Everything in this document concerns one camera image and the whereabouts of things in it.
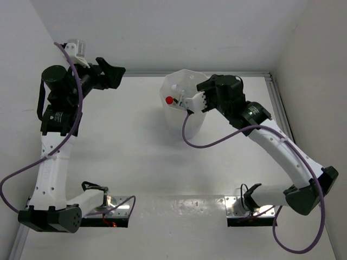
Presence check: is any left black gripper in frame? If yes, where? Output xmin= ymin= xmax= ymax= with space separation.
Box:
xmin=66 ymin=57 xmax=124 ymax=105

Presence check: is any clear unlabelled plastic bottle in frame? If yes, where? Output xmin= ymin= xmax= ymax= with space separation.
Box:
xmin=170 ymin=84 xmax=196 ymax=98

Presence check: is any red cap plastic bottle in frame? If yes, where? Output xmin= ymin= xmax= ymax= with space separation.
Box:
xmin=165 ymin=96 xmax=178 ymax=106

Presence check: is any light blue label bottle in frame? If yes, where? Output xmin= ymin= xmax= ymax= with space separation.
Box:
xmin=178 ymin=99 xmax=187 ymax=110

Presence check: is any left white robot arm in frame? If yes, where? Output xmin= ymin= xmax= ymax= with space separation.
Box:
xmin=18 ymin=57 xmax=126 ymax=233

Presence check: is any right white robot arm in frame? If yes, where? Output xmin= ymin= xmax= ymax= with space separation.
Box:
xmin=196 ymin=74 xmax=338 ymax=216

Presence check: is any white octagonal plastic bin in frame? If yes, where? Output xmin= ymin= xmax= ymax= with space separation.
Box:
xmin=159 ymin=69 xmax=208 ymax=138

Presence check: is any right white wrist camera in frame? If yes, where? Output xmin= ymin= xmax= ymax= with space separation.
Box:
xmin=182 ymin=92 xmax=207 ymax=113

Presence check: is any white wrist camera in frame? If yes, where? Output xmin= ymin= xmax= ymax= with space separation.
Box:
xmin=65 ymin=39 xmax=90 ymax=68
xmin=182 ymin=92 xmax=207 ymax=113

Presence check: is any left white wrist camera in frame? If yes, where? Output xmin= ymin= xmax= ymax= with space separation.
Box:
xmin=65 ymin=39 xmax=90 ymax=68

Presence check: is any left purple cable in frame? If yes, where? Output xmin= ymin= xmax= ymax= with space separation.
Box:
xmin=0 ymin=42 xmax=136 ymax=217

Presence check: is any purple cable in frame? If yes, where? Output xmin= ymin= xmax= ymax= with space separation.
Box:
xmin=0 ymin=42 xmax=136 ymax=217
xmin=181 ymin=112 xmax=326 ymax=254

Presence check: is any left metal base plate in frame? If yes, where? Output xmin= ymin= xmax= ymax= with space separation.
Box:
xmin=87 ymin=195 xmax=133 ymax=218

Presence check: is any metal base plate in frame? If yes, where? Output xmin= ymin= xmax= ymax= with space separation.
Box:
xmin=224 ymin=196 xmax=275 ymax=219
xmin=87 ymin=195 xmax=133 ymax=218

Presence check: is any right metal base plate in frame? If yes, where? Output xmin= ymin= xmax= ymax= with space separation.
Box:
xmin=224 ymin=196 xmax=275 ymax=219

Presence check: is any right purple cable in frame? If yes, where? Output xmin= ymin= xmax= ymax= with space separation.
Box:
xmin=181 ymin=112 xmax=326 ymax=254

